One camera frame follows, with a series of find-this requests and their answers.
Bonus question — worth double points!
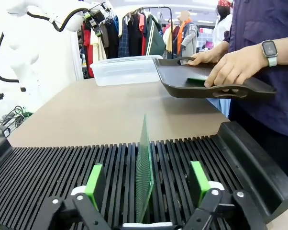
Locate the clear plastic storage box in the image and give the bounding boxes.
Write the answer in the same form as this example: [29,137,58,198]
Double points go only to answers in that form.
[89,55,164,87]

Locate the person with red bandana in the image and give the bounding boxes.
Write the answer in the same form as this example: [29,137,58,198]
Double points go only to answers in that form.
[211,0,233,49]

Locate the person with orange scarf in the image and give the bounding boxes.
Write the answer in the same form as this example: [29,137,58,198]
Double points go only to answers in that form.
[178,10,200,56]

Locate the black handheld scanner device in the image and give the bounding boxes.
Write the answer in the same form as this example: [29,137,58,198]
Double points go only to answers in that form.
[0,121,12,140]

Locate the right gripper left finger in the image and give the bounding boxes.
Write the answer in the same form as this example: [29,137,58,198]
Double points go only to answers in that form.
[47,163,116,230]

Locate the smartwatch with pale band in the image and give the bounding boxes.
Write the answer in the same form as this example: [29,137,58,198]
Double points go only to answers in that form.
[261,40,279,68]

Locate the person's right forearm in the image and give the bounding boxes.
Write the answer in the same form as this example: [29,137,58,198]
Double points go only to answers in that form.
[212,40,231,58]

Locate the black slotted PCB rack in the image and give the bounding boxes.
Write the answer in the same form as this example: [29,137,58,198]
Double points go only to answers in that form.
[0,121,288,230]

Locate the garment rack with green jacket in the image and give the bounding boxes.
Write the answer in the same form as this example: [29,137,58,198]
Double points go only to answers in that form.
[117,6,178,58]

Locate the person's right hand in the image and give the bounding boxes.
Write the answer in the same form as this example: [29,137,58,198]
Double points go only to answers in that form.
[188,51,222,67]

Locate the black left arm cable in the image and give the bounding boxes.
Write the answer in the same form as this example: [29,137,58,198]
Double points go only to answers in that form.
[0,6,89,83]

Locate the green PCB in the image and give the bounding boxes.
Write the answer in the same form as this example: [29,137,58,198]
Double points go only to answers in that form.
[135,113,155,224]
[187,77,209,86]

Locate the person's left hand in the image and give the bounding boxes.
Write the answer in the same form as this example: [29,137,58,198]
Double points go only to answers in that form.
[203,45,265,88]

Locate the person in navy jacket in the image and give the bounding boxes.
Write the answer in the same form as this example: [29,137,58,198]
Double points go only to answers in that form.
[222,0,288,178]

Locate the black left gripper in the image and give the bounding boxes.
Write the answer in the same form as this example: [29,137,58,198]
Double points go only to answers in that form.
[84,8,105,37]

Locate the tangled black and green cables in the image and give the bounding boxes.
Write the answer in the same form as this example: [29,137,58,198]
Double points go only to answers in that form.
[0,105,34,128]

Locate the person's left forearm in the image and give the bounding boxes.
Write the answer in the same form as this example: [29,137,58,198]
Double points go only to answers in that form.
[275,35,288,66]

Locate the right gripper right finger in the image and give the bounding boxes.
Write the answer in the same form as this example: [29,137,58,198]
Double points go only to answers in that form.
[188,160,266,230]

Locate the black plastic handled tray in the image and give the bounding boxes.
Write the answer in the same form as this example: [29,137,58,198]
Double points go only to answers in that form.
[153,56,278,100]

